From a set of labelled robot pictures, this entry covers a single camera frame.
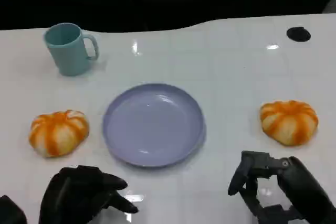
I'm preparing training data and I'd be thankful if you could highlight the black round table grommet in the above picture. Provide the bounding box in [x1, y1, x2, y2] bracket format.
[286, 26, 311, 42]

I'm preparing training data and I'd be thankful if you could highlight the lilac plate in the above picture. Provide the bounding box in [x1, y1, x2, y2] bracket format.
[102, 83, 206, 168]

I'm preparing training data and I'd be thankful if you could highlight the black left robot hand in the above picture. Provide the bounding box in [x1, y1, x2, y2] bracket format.
[38, 165, 139, 224]

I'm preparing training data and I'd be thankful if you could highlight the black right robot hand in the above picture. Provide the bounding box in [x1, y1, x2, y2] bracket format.
[227, 151, 336, 224]

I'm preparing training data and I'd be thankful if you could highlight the pale green mug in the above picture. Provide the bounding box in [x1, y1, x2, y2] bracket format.
[43, 23, 100, 77]

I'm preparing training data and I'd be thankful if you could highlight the orange and white bread roll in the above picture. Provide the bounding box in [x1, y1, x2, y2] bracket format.
[260, 100, 319, 147]
[28, 109, 90, 158]

